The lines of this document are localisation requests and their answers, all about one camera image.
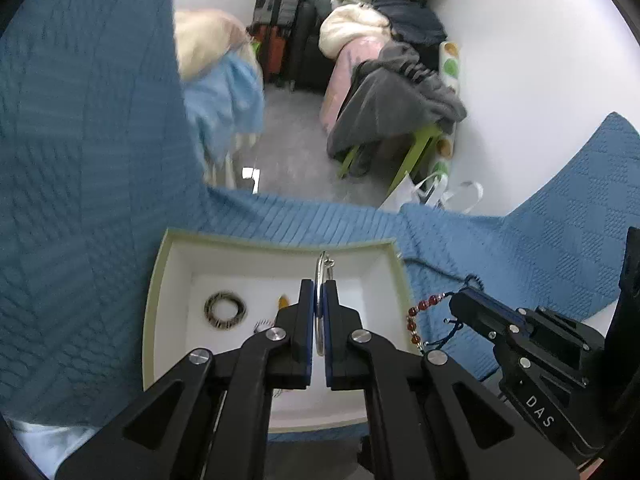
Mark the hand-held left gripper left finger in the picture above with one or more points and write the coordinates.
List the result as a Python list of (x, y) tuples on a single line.
[(306, 325)]

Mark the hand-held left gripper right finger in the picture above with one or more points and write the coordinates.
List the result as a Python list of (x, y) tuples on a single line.
[(328, 325)]

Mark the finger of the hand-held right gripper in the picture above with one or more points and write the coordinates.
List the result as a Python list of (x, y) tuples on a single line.
[(480, 320), (525, 315)]

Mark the orange horn pendant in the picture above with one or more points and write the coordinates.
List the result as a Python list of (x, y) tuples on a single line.
[(283, 303)]

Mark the silver bangle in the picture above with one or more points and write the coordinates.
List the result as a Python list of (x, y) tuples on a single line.
[(318, 267)]

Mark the black white striped bangle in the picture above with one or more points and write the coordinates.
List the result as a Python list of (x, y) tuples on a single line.
[(212, 317)]

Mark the pale green box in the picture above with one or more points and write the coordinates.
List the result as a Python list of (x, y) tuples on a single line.
[(225, 270)]

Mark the green stool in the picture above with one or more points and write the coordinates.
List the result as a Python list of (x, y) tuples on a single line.
[(422, 145)]

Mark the grey blanket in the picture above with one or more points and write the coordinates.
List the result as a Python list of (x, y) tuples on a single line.
[(390, 100)]

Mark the light blue cloth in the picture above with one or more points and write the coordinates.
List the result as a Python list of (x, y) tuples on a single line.
[(225, 100)]

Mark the pink cloth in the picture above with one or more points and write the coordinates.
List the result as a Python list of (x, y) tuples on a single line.
[(340, 85)]

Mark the white polka dot roll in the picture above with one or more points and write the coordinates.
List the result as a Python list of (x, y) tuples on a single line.
[(450, 67)]

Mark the blue quilted blanket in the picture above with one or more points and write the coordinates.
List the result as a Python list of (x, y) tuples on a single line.
[(75, 210)]

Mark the orange suitcase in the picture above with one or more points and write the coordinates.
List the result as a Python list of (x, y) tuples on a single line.
[(272, 55)]

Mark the black suitcase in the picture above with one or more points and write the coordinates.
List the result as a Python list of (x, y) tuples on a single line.
[(310, 45)]

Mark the cream fluffy blanket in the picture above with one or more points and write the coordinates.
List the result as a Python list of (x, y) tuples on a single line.
[(350, 30)]

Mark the dark blue clothing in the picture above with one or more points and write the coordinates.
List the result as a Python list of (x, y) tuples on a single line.
[(415, 22)]

